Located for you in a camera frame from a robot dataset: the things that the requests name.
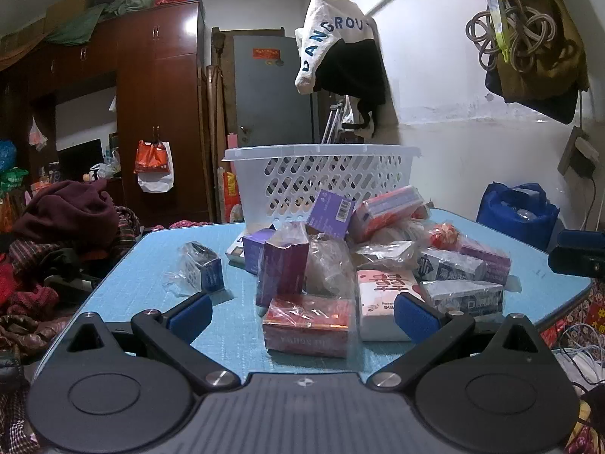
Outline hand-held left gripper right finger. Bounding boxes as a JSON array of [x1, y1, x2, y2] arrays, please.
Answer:
[[366, 292, 542, 393]]

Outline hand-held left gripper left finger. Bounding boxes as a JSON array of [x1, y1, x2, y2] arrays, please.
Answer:
[[64, 291, 239, 393]]

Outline pink white tissue packet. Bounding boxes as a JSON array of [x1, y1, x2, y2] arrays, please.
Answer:
[[357, 269, 424, 342]]

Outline red box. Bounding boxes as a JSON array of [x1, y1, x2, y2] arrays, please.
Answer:
[[261, 294, 356, 359]]

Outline white plastic lattice basket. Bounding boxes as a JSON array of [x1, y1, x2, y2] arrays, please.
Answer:
[[222, 144, 422, 229]]

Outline blue box in clear bag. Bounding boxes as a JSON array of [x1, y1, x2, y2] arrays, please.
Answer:
[[163, 241, 225, 296]]

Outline blue white tissue packet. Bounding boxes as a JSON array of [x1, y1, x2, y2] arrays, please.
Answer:
[[415, 246, 487, 283], [420, 280, 504, 319]]

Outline clear wrapped grey packet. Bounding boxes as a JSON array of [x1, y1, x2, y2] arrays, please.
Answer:
[[354, 240, 417, 271]]

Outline blue tote bag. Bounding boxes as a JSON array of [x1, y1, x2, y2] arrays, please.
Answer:
[[476, 182, 561, 252]]

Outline white flat box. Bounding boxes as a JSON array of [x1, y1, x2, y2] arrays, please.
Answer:
[[226, 236, 247, 266]]

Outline red round snack packet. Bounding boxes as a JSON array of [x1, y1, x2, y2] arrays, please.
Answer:
[[425, 221, 461, 252]]

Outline purple wrapped packet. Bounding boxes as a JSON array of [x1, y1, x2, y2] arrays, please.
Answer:
[[459, 241, 512, 290]]

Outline small purple box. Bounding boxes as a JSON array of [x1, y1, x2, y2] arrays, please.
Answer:
[[242, 228, 277, 276]]

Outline crumpled clear plastic bag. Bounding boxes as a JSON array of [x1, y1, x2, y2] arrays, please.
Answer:
[[305, 224, 362, 300]]

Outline tall purple carton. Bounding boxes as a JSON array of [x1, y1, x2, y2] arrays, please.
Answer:
[[255, 234, 310, 308]]

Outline red orange wrapped packet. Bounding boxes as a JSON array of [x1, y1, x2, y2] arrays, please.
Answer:
[[349, 185, 430, 243]]

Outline pile of dark clothes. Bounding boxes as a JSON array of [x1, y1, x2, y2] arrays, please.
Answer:
[[9, 205, 143, 294]]

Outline red gold packet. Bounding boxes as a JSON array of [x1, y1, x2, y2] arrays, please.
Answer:
[[222, 170, 244, 223]]

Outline purple box with barcode label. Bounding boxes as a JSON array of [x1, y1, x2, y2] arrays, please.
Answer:
[[306, 190, 357, 238]]

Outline dark blue hanging bag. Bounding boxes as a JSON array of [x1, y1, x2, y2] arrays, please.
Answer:
[[484, 71, 583, 124]]

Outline maroon clothing pile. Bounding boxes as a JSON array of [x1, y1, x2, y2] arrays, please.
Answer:
[[12, 180, 121, 256]]

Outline orange white plastic bag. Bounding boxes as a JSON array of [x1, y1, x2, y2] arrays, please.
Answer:
[[133, 139, 173, 193]]

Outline brown hanging bag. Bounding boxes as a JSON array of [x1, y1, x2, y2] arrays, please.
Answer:
[[484, 0, 589, 105]]

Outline wooden planks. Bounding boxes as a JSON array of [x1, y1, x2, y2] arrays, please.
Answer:
[[203, 28, 233, 223]]

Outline black television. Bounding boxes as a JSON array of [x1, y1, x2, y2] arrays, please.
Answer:
[[57, 139, 105, 183]]

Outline folded metal rack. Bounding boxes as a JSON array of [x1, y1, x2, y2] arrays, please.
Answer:
[[321, 97, 353, 145]]

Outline brown wooden wardrobe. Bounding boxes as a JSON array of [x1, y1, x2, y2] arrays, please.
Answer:
[[0, 0, 211, 228]]

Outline green plastic bag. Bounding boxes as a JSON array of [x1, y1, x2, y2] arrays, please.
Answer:
[[0, 168, 30, 194]]

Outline grey door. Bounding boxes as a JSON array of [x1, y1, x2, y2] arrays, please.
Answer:
[[231, 35, 322, 148]]

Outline small pink white plastic bag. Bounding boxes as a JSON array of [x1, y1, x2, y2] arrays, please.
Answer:
[[28, 116, 48, 152]]

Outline black hanging garment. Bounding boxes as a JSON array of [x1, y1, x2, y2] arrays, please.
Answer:
[[312, 38, 388, 133]]

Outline white printed hoodie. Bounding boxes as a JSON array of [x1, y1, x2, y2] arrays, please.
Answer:
[[294, 0, 376, 95]]

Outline green cloth bundle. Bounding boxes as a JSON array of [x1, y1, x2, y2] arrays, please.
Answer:
[[45, 0, 164, 48]]

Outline wall socket with charger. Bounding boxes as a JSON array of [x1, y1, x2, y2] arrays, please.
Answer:
[[558, 125, 601, 178]]

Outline white cables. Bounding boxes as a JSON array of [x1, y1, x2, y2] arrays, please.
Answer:
[[553, 331, 605, 389]]

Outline coiled brown rope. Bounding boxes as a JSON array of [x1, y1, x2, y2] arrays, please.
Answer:
[[465, 0, 575, 73]]

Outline yellow green strap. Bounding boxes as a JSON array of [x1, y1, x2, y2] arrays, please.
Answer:
[[477, 0, 513, 64]]

